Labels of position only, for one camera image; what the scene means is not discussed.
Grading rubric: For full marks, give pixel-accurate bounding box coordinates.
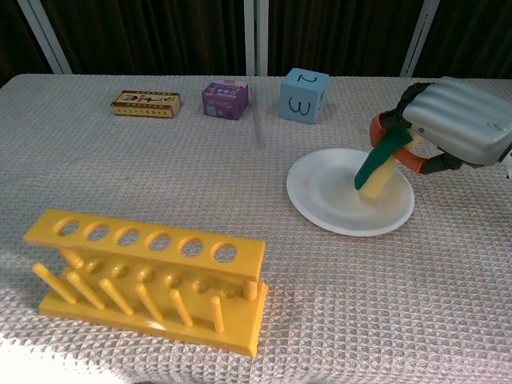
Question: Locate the yellow test tube rack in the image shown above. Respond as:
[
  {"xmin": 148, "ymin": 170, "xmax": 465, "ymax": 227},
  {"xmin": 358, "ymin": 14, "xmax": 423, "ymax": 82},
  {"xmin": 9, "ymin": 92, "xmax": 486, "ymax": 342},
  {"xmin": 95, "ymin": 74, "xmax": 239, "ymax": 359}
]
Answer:
[{"xmin": 22, "ymin": 207, "xmax": 270, "ymax": 359}]

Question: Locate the blue foam number cube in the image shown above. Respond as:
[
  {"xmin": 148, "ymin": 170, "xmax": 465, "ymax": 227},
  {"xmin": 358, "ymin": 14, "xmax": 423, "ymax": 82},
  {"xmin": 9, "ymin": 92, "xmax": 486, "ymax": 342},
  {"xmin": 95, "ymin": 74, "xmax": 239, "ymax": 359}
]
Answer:
[{"xmin": 278, "ymin": 67, "xmax": 330, "ymax": 126}]

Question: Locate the white woven tablecloth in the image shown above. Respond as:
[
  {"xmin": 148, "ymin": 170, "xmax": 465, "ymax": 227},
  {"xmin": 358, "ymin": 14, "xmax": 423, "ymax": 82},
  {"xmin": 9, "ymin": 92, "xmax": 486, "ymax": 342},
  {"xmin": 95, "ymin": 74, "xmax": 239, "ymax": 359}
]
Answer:
[{"xmin": 0, "ymin": 74, "xmax": 512, "ymax": 384}]

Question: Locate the yellow brown flat box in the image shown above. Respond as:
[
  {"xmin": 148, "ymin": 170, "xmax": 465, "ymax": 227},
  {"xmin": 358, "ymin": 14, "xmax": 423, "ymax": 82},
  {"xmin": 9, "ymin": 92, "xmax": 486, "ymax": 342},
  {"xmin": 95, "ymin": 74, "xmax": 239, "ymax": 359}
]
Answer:
[{"xmin": 110, "ymin": 90, "xmax": 182, "ymax": 120}]

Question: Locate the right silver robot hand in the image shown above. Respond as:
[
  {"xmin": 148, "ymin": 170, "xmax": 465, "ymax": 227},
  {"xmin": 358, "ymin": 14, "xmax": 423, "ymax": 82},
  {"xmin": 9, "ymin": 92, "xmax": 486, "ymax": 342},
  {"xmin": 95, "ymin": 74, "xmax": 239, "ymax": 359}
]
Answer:
[{"xmin": 368, "ymin": 76, "xmax": 512, "ymax": 175}]

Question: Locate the black pleated curtain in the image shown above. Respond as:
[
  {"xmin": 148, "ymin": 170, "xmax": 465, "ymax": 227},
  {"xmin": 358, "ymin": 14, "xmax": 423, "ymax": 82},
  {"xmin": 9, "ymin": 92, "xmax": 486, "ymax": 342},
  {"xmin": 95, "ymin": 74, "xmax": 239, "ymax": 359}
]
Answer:
[{"xmin": 0, "ymin": 0, "xmax": 512, "ymax": 87}]

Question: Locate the green and yellow sponge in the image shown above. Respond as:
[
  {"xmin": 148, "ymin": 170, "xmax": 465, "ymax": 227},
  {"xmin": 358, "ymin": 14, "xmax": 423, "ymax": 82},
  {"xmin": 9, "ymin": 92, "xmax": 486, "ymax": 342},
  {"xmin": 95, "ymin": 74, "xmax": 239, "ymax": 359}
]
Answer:
[{"xmin": 354, "ymin": 128, "xmax": 423, "ymax": 200}]

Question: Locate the white metal frame post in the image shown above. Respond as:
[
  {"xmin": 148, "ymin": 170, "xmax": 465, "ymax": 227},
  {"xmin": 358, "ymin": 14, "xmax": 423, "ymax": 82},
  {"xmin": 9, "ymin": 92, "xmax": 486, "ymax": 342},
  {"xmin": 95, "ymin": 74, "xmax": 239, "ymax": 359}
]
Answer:
[
  {"xmin": 16, "ymin": 0, "xmax": 74, "ymax": 75},
  {"xmin": 242, "ymin": 0, "xmax": 270, "ymax": 77},
  {"xmin": 399, "ymin": 0, "xmax": 442, "ymax": 79}
]

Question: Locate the white paper plate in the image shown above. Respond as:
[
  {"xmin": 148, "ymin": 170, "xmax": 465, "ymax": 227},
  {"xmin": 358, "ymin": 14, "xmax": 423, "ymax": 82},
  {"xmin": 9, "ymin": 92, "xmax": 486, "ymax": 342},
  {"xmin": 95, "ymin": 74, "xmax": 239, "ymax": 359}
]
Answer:
[{"xmin": 286, "ymin": 147, "xmax": 416, "ymax": 237}]

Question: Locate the purple small carton box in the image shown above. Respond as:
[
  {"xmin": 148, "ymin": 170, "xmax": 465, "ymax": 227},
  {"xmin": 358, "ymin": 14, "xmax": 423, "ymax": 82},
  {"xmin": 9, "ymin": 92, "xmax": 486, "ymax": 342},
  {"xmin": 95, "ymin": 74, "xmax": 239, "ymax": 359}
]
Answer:
[{"xmin": 201, "ymin": 82, "xmax": 250, "ymax": 122}]

